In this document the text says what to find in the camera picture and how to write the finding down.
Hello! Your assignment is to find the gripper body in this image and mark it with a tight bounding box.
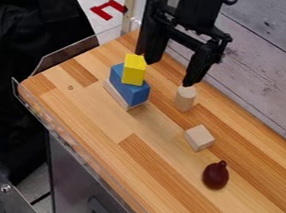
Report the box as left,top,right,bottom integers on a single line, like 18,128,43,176
146,2,239,57

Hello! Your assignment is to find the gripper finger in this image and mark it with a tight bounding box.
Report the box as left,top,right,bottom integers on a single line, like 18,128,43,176
179,35,230,93
132,16,174,68

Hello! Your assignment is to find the yellow cube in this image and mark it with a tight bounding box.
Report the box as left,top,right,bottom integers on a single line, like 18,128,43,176
120,52,149,87

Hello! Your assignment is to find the wooden cube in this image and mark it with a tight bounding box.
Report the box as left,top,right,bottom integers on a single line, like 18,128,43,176
181,121,219,155

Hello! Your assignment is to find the wooden cylinder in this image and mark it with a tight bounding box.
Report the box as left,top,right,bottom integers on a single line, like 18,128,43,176
172,84,199,114

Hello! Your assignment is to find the blue block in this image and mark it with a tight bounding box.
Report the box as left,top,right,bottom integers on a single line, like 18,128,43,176
104,60,156,110

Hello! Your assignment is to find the red tape mark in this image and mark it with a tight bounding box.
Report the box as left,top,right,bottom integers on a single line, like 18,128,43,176
87,0,130,24

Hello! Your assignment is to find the flat wooden block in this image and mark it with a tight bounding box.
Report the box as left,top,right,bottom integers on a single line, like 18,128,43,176
97,77,151,115

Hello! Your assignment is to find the dark red toy fruit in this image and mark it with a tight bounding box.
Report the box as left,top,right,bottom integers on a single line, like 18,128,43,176
200,157,233,193

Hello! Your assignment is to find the black bag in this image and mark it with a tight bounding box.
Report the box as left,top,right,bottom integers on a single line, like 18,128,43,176
0,0,108,196

